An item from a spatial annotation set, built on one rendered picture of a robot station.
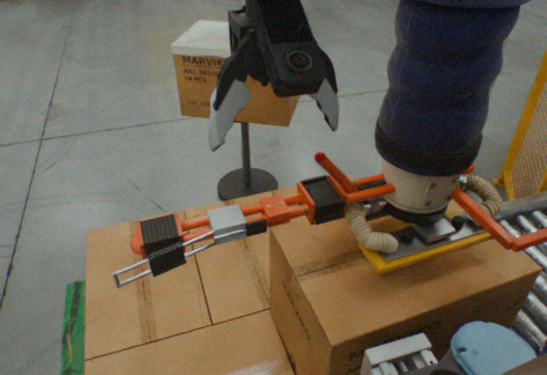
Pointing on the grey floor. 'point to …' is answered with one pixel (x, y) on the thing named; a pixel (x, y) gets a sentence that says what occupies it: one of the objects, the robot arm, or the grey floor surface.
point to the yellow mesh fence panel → (524, 135)
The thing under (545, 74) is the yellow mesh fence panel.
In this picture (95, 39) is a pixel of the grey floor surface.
